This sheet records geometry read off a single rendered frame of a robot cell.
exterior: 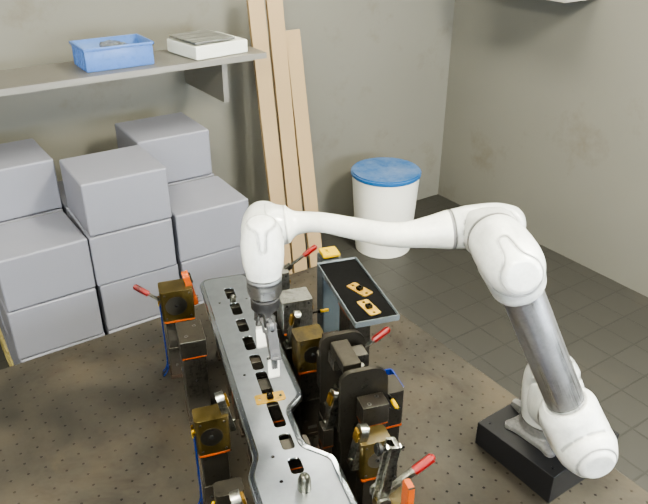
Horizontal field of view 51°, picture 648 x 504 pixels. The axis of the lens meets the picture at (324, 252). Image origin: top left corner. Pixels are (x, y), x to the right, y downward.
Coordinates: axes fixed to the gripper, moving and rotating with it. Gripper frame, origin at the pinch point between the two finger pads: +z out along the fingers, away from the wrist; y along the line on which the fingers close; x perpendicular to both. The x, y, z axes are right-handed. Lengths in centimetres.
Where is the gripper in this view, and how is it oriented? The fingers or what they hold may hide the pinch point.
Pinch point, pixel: (267, 358)
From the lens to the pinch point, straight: 186.4
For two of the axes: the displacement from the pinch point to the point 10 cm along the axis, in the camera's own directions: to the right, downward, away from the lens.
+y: 3.1, 4.5, -8.4
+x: 9.5, -1.5, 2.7
